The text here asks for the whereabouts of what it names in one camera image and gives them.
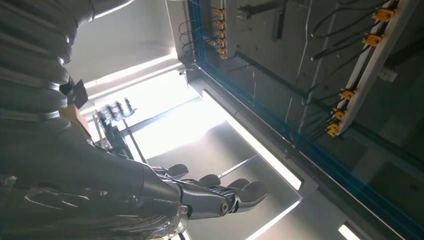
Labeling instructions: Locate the grey metal overhead bracket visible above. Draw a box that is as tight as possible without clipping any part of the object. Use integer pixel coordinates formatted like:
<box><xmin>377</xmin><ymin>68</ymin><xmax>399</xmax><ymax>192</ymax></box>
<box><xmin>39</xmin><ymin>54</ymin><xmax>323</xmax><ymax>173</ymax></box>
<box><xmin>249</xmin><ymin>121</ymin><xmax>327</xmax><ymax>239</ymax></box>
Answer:
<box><xmin>236</xmin><ymin>0</ymin><xmax>288</xmax><ymax>41</ymax></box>

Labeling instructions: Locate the brown cardboard box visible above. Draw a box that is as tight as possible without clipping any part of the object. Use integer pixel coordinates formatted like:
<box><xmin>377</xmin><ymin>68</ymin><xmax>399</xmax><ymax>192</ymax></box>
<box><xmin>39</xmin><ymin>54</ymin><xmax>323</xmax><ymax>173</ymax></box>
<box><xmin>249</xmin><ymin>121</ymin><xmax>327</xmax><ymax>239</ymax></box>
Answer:
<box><xmin>59</xmin><ymin>105</ymin><xmax>90</xmax><ymax>133</ymax></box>

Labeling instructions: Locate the small white overhead block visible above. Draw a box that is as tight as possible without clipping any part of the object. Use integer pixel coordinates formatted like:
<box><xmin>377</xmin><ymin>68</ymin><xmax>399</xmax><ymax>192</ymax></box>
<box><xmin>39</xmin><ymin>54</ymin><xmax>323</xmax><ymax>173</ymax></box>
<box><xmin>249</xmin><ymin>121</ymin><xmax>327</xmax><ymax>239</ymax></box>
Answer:
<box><xmin>377</xmin><ymin>66</ymin><xmax>399</xmax><ymax>84</ymax></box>

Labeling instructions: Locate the white overhead bar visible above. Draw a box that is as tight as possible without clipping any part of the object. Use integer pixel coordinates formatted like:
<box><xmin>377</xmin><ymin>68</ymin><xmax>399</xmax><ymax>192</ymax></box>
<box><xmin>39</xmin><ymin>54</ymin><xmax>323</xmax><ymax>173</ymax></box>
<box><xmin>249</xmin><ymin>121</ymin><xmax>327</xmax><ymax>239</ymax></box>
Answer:
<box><xmin>326</xmin><ymin>0</ymin><xmax>420</xmax><ymax>137</ymax></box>

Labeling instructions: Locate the blue overhead frame rail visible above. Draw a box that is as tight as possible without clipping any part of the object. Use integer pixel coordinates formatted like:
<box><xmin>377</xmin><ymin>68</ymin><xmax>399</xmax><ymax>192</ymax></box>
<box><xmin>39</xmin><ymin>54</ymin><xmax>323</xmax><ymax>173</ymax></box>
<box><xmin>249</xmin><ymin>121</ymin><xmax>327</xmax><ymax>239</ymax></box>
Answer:
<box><xmin>187</xmin><ymin>0</ymin><xmax>424</xmax><ymax>240</ymax></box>

